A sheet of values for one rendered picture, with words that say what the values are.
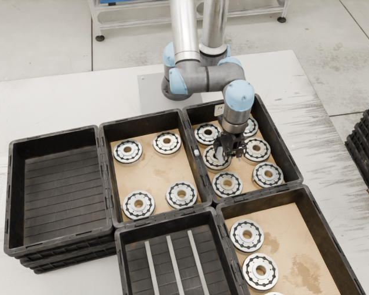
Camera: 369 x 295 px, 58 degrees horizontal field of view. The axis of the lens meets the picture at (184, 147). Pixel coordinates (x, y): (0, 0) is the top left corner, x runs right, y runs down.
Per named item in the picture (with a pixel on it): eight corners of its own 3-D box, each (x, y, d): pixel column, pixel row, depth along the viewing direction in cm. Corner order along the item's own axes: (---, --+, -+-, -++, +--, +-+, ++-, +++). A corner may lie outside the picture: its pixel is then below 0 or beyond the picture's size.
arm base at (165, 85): (162, 75, 153) (161, 59, 145) (194, 76, 153) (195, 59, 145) (160, 100, 145) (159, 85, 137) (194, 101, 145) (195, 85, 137)
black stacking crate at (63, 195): (23, 160, 122) (10, 141, 112) (104, 143, 126) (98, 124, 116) (21, 267, 100) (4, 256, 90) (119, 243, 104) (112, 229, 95)
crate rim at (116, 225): (99, 127, 118) (98, 123, 116) (180, 111, 122) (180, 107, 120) (114, 232, 96) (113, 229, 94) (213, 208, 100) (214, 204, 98)
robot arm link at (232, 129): (219, 107, 98) (246, 103, 99) (218, 117, 101) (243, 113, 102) (226, 127, 93) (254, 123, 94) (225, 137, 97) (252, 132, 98)
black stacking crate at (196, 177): (105, 143, 126) (98, 124, 117) (180, 127, 130) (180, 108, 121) (120, 242, 104) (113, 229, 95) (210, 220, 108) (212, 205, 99)
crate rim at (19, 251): (12, 144, 114) (8, 140, 112) (99, 127, 118) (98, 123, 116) (6, 259, 92) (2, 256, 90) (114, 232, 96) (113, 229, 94)
